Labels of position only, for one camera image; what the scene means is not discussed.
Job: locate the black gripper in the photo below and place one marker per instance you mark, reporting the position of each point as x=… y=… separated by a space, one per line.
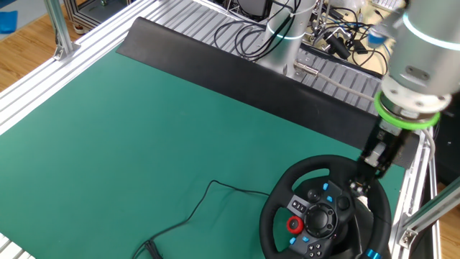
x=397 y=144

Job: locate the black leather steering wheel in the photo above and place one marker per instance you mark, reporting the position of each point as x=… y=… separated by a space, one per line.
x=273 y=216

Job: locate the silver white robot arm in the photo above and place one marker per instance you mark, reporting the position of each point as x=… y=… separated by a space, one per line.
x=420 y=54

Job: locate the black foam strip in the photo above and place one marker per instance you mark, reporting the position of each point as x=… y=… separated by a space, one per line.
x=233 y=75

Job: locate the green table mat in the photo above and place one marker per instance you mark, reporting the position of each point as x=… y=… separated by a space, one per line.
x=125 y=144

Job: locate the aluminium frame post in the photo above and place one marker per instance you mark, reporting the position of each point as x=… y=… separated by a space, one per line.
x=57 y=25
x=431 y=210

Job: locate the black white striped frame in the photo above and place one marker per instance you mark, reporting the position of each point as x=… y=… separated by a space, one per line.
x=93 y=12

